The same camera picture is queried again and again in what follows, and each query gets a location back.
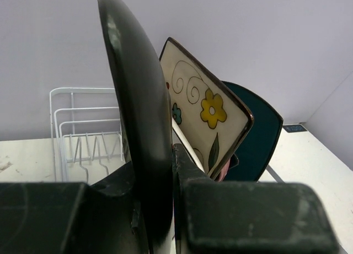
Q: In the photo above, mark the cream floral square plate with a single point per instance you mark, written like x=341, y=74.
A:
x=213, y=119

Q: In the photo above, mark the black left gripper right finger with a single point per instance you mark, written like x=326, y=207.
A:
x=246, y=217

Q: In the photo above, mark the white rectangular plate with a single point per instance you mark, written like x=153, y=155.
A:
x=179, y=138

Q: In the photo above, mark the dark blue leaf plate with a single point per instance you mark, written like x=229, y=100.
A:
x=234, y=161

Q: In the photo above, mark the black floral square plate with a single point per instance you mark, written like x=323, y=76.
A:
x=145, y=112

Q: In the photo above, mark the teal leaf-shaped plate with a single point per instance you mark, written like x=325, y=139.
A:
x=256, y=151

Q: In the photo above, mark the black logo label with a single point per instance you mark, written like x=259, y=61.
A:
x=294, y=128

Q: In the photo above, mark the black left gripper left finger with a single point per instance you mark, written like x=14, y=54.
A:
x=72, y=217

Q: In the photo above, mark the pink polka dot plate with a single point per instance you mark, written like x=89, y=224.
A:
x=223, y=172

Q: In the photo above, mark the white wire dish rack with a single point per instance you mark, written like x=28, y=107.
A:
x=85, y=134

